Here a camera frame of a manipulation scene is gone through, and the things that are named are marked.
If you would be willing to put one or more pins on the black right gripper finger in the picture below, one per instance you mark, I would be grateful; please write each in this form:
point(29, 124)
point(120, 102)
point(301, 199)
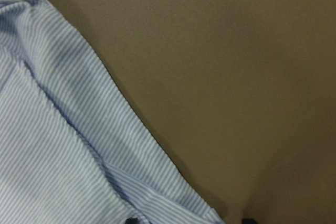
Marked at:
point(248, 221)

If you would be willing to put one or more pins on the light blue striped shirt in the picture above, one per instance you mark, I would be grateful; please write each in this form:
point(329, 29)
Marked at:
point(72, 149)

